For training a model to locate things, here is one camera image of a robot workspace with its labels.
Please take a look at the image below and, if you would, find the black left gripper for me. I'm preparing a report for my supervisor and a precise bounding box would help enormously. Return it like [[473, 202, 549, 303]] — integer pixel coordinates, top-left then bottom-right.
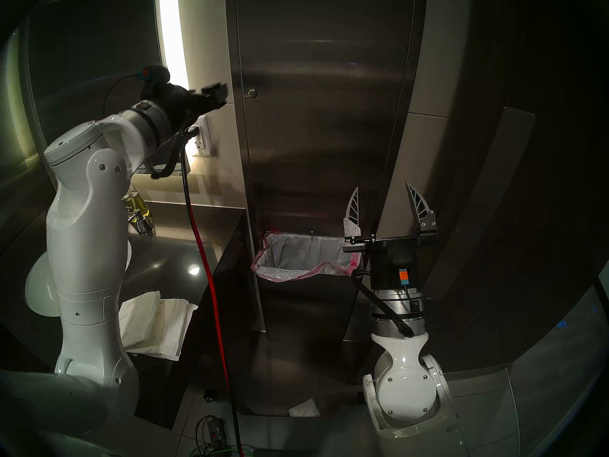
[[156, 82, 229, 129]]

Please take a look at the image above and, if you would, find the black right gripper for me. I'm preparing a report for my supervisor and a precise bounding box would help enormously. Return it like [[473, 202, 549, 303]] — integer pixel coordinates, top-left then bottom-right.
[[343, 182, 437, 291]]

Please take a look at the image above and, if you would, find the stainless steel dispenser door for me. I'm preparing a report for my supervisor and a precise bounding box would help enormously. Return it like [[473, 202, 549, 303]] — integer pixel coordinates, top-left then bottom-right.
[[236, 0, 418, 190]]

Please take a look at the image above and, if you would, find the steel towel dispenser cabinet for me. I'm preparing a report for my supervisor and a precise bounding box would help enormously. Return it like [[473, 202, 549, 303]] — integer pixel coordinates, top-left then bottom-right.
[[224, 0, 426, 347]]

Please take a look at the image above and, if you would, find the white paper towel pile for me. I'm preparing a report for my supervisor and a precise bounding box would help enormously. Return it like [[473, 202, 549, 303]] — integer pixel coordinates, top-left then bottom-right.
[[118, 291, 198, 362]]

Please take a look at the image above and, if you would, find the white vertical light strip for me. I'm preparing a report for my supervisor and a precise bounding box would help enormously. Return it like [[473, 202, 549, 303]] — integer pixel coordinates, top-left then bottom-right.
[[155, 0, 193, 92]]

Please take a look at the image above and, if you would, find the pink-edged clear bin liner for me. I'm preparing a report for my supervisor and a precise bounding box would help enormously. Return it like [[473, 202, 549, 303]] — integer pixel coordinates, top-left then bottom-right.
[[251, 231, 362, 283]]

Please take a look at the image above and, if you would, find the steel waste bin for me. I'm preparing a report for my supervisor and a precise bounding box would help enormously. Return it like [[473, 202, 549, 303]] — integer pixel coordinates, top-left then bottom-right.
[[255, 230, 364, 345]]

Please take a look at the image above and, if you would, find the soap bottle with yellow liquid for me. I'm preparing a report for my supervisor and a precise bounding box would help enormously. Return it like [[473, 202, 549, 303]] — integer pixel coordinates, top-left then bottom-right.
[[122, 189, 154, 223]]

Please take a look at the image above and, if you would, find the chrome soap pump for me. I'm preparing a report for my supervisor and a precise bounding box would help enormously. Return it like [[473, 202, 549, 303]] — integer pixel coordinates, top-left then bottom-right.
[[129, 209, 156, 237]]

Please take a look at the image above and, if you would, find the crumpled white paper scrap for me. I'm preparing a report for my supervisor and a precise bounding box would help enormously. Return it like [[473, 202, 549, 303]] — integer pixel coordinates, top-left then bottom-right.
[[289, 398, 320, 417]]

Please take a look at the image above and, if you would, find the white sink basin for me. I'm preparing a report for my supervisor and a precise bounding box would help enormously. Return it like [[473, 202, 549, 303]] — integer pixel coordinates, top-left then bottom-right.
[[24, 239, 134, 318]]

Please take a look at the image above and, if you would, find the white wall power outlet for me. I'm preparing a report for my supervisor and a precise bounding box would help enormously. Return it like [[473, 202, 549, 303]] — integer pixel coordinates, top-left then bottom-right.
[[189, 114, 211, 158]]

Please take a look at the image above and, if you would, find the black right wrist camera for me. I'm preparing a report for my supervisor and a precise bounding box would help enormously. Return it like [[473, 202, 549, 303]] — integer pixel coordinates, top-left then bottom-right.
[[388, 251, 420, 288]]

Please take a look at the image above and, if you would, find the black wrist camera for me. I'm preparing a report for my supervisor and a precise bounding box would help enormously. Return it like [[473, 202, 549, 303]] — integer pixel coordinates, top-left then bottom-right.
[[388, 251, 420, 288], [135, 65, 171, 92]]

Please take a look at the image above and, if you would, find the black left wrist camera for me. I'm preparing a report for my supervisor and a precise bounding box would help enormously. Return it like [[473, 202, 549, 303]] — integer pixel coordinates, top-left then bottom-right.
[[135, 65, 171, 92]]

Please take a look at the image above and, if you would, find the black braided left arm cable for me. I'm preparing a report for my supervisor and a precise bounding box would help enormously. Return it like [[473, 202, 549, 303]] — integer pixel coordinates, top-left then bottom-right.
[[150, 125, 198, 179]]

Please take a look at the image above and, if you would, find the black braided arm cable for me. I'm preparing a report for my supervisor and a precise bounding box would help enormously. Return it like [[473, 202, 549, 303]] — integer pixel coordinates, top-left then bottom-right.
[[353, 269, 415, 338], [150, 125, 198, 179]]

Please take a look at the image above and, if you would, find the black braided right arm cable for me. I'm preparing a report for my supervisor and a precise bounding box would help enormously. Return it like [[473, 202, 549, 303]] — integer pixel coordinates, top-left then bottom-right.
[[353, 269, 415, 338]]

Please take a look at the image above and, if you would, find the large wall mirror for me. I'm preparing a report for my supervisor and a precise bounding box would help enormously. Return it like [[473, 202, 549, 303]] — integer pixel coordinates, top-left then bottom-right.
[[19, 0, 174, 176]]

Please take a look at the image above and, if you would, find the red and black power cable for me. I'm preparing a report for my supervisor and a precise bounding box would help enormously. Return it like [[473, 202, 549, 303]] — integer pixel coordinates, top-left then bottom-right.
[[178, 127, 246, 457]]

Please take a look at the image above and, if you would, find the black electronics box with wires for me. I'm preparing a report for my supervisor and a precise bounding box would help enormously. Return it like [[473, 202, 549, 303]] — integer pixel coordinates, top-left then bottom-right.
[[194, 415, 234, 457]]

